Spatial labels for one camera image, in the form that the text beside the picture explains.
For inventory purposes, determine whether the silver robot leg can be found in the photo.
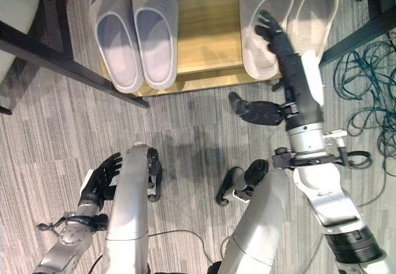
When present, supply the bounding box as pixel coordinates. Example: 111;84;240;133
101;142;151;274
217;168;293;274

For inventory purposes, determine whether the dark right robot foot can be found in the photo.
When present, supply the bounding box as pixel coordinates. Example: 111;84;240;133
215;159;270;207

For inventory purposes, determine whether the silver left robot leg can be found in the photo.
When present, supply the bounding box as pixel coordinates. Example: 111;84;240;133
101;142;151;274

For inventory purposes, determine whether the grey slipper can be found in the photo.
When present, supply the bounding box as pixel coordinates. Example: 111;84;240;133
132;0;179;90
88;0;145;94

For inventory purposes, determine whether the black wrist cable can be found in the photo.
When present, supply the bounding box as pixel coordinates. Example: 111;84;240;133
345;150;372;168
37;212;82;233

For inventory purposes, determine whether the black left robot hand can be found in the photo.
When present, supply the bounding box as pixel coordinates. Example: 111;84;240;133
78;152;125;210

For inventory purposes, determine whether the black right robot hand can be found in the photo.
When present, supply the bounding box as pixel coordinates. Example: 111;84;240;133
228;10;325;131

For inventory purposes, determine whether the pale seat cushion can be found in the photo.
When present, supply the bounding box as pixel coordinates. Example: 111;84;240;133
0;0;43;83

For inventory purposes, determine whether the wooden shoe rack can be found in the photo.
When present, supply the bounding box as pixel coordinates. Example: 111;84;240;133
82;0;283;98

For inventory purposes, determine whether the silver right robot leg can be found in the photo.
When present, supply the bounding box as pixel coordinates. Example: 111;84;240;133
217;168;293;274

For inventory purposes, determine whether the black furniture frame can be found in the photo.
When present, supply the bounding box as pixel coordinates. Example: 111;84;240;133
318;0;396;68
0;0;151;116

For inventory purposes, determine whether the dark robot foot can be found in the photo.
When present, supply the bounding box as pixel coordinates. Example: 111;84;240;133
146;147;163;202
215;159;270;207

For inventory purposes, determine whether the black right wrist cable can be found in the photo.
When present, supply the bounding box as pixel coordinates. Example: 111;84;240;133
345;150;372;168

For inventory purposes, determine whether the tangled green cable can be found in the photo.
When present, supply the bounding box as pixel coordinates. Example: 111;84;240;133
333;32;396;178

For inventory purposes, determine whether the dark left robot foot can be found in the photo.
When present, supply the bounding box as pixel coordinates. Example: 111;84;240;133
146;147;163;202

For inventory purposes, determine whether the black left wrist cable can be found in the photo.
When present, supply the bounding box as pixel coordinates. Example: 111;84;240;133
37;212;82;233

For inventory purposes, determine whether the thin black floor cable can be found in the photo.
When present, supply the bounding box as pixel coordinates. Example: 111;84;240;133
147;229;231;266

